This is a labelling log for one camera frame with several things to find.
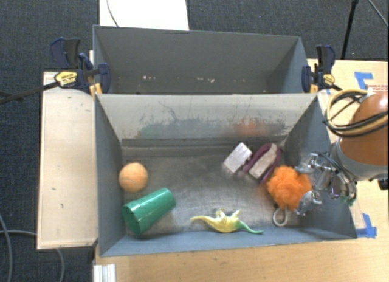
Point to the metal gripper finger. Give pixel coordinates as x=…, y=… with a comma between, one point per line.
x=307, y=202
x=307, y=164

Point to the orange mesh bath pouf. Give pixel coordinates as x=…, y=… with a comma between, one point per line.
x=287, y=186

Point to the white rectangular sponge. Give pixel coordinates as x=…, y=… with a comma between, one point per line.
x=237, y=157

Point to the yellow and green toy dinosaur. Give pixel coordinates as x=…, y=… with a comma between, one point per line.
x=224, y=223

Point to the grey metal bin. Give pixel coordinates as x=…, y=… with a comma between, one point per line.
x=194, y=62

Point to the green plastic cup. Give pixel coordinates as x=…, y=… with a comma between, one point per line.
x=149, y=209

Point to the orange ball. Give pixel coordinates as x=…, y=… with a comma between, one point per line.
x=133, y=177

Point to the black cylinder on white bracket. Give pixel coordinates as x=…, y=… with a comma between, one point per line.
x=384, y=183

